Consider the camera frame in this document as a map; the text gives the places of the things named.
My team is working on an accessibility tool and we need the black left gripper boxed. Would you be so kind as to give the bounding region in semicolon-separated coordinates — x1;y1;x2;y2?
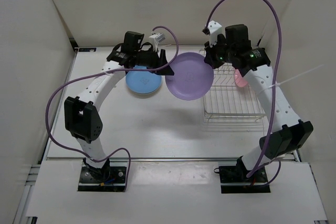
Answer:
133;47;174;76

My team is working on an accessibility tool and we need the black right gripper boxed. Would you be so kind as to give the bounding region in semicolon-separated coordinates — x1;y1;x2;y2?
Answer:
205;36;235;70

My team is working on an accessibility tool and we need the blue plate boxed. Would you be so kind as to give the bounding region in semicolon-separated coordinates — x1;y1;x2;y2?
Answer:
125;71;162;94

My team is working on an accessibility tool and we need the purple plate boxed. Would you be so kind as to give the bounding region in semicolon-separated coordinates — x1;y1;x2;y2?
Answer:
165;52;214;101

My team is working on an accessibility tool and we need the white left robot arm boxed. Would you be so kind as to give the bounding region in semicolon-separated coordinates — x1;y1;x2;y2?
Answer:
64;31;174;182

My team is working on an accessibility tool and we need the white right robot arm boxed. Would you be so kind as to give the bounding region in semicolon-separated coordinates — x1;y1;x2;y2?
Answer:
203;20;313;182

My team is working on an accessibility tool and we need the pink plate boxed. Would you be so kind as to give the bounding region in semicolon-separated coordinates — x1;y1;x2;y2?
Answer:
234;69;248;88

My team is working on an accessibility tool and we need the white zip tie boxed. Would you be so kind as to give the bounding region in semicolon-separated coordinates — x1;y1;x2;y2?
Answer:
266;64;324;90

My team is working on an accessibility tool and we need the black XDOF label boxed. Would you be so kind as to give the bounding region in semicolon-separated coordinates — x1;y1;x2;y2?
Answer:
78;48;97;52

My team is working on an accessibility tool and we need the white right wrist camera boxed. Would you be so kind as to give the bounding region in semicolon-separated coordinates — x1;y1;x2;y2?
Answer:
202;20;223;47

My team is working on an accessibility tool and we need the metal wire dish rack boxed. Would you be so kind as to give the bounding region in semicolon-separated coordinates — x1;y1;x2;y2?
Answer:
203;63;265;123

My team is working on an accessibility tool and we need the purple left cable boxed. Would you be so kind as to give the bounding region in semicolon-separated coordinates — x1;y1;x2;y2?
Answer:
46;26;131;192

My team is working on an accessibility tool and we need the purple cable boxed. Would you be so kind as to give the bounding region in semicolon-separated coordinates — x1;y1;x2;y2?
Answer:
46;26;131;192
206;0;282;187

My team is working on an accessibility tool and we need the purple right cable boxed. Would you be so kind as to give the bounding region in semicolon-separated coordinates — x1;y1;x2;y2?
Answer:
206;0;282;187

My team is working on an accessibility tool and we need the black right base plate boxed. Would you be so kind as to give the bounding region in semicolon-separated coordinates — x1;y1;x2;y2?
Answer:
217;166;271;194

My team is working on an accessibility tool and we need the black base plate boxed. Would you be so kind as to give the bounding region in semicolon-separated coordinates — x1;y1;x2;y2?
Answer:
217;166;271;194
77;161;128;193

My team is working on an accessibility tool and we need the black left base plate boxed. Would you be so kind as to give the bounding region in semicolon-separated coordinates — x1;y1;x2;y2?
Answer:
77;161;128;193

